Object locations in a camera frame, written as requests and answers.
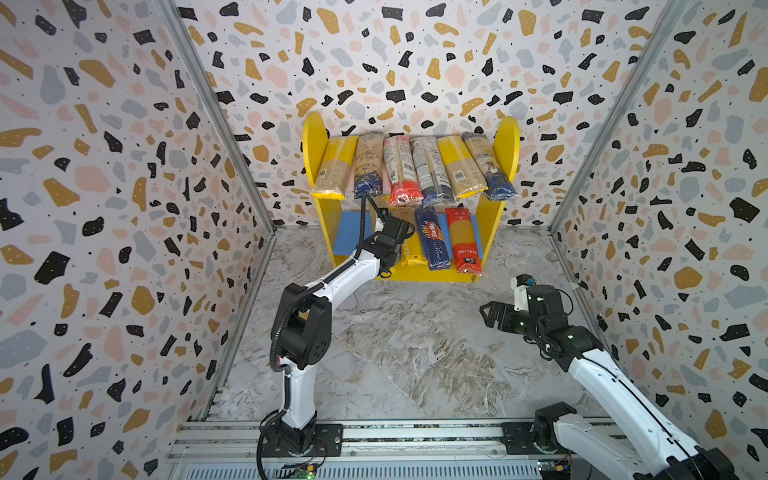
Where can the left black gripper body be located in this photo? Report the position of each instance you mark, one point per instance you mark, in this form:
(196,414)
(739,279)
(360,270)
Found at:
(395,256)

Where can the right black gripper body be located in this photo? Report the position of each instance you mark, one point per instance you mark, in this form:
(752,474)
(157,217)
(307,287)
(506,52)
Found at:
(512,315)

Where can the yellow Statime spaghetti bag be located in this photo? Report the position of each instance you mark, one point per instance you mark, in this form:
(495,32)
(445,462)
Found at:
(412,253)

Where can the blue Barilla spaghetti box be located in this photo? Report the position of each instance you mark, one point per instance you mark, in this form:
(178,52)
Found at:
(432,239)

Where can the red ends clear spaghetti bag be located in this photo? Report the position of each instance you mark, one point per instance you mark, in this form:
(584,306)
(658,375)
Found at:
(404,185)

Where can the white label spaghetti bag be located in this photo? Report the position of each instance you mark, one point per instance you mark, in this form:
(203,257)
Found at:
(432,177)

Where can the dark blue spaghetti bag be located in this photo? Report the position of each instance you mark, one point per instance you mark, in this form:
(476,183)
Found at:
(368,165)

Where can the yellow top spaghetti bag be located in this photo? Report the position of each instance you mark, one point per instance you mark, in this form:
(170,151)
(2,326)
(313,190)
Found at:
(332,178)
(463,173)

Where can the yellow navy spaghetti bag figure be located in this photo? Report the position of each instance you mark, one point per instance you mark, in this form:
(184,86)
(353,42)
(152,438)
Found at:
(499,187)

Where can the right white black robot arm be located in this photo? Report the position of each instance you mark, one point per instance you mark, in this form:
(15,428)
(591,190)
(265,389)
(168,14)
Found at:
(657,448)

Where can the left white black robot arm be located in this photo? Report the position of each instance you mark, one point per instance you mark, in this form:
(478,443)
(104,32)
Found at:
(302,330)

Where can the yellow shelf pink blue boards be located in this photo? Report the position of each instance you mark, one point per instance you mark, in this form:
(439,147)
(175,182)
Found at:
(341,228)

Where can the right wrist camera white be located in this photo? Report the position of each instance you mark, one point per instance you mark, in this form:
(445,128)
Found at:
(520,291)

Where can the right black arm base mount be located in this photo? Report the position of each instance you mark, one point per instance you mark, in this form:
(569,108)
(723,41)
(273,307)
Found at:
(530,437)

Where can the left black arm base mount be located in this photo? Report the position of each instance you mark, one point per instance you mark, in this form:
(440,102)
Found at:
(319,440)

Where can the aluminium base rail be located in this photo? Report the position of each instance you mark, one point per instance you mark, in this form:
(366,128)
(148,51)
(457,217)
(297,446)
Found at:
(378,449)

